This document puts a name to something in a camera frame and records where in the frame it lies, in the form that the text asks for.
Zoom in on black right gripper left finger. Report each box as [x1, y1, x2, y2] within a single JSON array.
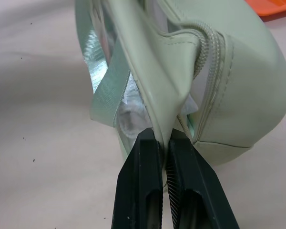
[[111, 127, 164, 229]]

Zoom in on orange plastic tray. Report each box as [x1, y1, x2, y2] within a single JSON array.
[[244, 0, 286, 17]]

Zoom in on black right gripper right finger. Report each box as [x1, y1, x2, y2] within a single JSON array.
[[166, 139, 245, 229]]

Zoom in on pale green zip pouch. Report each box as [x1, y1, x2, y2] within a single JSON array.
[[74, 0, 286, 165]]

